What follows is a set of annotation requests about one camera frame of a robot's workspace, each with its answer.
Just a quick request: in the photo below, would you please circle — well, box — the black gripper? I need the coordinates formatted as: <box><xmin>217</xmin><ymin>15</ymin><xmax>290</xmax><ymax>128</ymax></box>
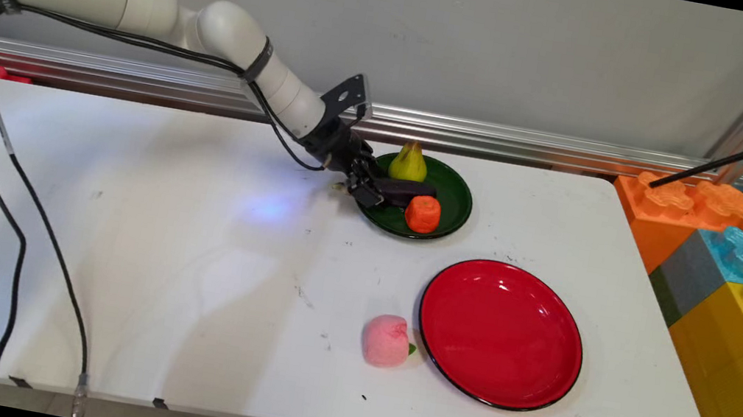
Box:
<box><xmin>292</xmin><ymin>112</ymin><xmax>397</xmax><ymax>212</ymax></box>

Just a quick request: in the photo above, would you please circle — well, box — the purple toy eggplant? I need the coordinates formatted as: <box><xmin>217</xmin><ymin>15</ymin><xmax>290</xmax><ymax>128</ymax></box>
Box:
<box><xmin>331</xmin><ymin>169</ymin><xmax>439</xmax><ymax>214</ymax></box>

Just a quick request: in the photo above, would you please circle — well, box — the yellow-green toy pear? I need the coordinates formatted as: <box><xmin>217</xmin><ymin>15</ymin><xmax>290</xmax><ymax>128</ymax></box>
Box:
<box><xmin>387</xmin><ymin>139</ymin><xmax>433</xmax><ymax>185</ymax></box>

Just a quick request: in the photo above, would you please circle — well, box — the orange toy persimmon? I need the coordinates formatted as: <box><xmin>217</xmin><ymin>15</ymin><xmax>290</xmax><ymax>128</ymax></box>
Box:
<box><xmin>402</xmin><ymin>193</ymin><xmax>445</xmax><ymax>237</ymax></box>

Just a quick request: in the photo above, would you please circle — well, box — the dark green plate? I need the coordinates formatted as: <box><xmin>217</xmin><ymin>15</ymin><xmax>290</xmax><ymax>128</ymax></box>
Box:
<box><xmin>350</xmin><ymin>145</ymin><xmax>481</xmax><ymax>248</ymax></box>

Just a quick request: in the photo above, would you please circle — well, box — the pink toy peach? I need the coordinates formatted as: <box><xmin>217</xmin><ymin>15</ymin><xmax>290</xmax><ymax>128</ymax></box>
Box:
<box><xmin>358</xmin><ymin>311</ymin><xmax>423</xmax><ymax>373</ymax></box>

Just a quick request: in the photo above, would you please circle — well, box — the red plate with black rim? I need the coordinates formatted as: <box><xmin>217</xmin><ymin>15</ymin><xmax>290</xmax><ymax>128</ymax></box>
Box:
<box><xmin>406</xmin><ymin>250</ymin><xmax>597</xmax><ymax>417</ymax></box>

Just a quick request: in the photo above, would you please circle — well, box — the orange foam block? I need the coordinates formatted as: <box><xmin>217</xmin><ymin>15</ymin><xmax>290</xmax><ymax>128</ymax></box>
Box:
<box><xmin>601</xmin><ymin>167</ymin><xmax>743</xmax><ymax>290</ymax></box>

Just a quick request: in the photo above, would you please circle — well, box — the grey foam block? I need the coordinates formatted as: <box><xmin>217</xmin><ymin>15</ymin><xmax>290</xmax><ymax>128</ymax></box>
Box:
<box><xmin>642</xmin><ymin>224</ymin><xmax>735</xmax><ymax>336</ymax></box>

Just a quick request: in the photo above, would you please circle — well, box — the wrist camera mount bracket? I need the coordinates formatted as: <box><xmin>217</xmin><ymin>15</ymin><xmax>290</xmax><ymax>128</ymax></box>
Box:
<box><xmin>317</xmin><ymin>68</ymin><xmax>379</xmax><ymax>124</ymax></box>

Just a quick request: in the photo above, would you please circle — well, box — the horizontal aluminium rail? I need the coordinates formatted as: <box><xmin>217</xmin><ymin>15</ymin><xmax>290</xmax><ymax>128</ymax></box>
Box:
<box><xmin>0</xmin><ymin>36</ymin><xmax>743</xmax><ymax>201</ymax></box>

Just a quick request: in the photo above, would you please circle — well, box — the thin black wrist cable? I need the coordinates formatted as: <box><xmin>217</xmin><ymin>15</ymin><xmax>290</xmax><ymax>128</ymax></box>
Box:
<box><xmin>0</xmin><ymin>1</ymin><xmax>347</xmax><ymax>175</ymax></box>

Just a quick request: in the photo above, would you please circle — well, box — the black cable with silver plug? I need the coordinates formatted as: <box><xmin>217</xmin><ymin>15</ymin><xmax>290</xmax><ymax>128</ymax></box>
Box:
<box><xmin>0</xmin><ymin>4</ymin><xmax>148</xmax><ymax>417</ymax></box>

